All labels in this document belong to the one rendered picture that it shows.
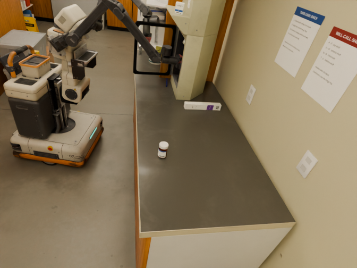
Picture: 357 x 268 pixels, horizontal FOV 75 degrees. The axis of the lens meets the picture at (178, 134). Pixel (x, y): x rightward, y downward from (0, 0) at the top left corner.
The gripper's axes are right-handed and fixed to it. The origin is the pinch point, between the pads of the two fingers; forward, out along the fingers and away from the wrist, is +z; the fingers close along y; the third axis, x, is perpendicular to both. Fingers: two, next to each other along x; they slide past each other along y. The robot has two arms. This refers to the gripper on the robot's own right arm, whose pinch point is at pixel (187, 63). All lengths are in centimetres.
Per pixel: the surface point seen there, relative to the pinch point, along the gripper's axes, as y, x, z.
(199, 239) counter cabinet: -118, 32, -11
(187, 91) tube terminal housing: -14.3, 16.3, 0.9
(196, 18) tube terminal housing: -13.7, -33.5, -5.6
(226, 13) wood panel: 23.1, -34.2, 27.2
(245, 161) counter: -80, 21, 24
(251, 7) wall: 0, -45, 33
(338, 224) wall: -129, 4, 35
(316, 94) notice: -87, -28, 33
